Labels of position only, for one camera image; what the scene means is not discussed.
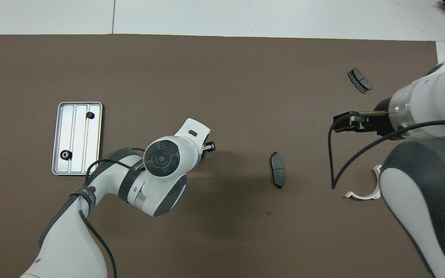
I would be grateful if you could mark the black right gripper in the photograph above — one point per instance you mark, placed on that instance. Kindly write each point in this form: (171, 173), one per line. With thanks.
(381, 121)

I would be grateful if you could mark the small black bearing gear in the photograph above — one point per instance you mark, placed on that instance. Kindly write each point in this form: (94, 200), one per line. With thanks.
(89, 114)

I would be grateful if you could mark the large black bearing gear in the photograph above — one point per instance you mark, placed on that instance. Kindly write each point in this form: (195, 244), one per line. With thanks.
(65, 155)

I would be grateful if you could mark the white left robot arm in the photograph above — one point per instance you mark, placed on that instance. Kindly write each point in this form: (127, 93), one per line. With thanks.
(160, 158)

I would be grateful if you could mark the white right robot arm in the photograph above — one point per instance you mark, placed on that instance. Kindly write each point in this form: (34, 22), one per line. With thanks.
(431, 216)

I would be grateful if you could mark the silver metal tray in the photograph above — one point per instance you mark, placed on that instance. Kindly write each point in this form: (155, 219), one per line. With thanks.
(77, 139)

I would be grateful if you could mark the grooved dark brake pad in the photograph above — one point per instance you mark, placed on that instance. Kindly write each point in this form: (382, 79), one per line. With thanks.
(360, 80)

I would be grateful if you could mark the brown table mat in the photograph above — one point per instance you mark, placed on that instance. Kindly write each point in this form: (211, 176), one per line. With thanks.
(207, 77)

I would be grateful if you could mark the long dark brake pad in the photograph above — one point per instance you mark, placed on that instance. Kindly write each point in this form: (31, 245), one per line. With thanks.
(277, 170)

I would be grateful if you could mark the white curved plastic bracket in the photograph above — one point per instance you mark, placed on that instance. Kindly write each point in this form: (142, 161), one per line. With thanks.
(361, 197)

